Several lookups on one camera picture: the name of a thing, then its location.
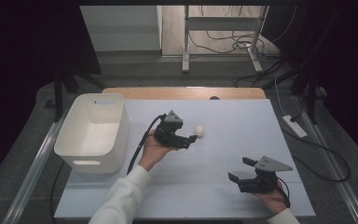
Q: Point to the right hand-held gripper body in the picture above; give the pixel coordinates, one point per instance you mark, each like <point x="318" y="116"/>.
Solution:
<point x="259" y="183"/>

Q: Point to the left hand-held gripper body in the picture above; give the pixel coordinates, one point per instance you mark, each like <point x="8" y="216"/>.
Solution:
<point x="167" y="132"/>

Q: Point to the white egg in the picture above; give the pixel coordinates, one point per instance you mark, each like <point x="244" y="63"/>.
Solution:
<point x="199" y="131"/>

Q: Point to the white plastic storage bin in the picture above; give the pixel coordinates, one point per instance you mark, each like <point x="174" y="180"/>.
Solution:
<point x="90" y="140"/>

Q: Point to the person's right hand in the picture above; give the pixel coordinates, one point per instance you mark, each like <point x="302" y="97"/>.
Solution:
<point x="273" y="202"/>

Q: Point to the person's left hand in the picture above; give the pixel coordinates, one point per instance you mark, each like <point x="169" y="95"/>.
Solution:
<point x="154" y="152"/>

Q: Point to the light blue board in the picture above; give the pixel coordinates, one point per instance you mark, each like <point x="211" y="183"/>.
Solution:
<point x="217" y="174"/>

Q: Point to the wooden table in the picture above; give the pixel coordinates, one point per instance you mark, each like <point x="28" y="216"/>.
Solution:
<point x="180" y="93"/>

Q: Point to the white power strip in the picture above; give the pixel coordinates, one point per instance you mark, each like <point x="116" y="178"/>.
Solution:
<point x="294" y="126"/>

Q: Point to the black stand legs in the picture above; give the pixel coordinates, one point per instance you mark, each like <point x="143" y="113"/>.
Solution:
<point x="310" y="90"/>
<point x="59" y="90"/>

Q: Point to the white cabinet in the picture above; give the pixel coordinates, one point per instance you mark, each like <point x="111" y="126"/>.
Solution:
<point x="121" y="28"/>

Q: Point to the white metal stand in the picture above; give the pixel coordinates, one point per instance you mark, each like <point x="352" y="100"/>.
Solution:
<point x="220" y="23"/>

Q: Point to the aluminium floor rail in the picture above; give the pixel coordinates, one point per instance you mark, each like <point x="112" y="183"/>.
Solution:
<point x="335" y="168"/>
<point x="34" y="174"/>

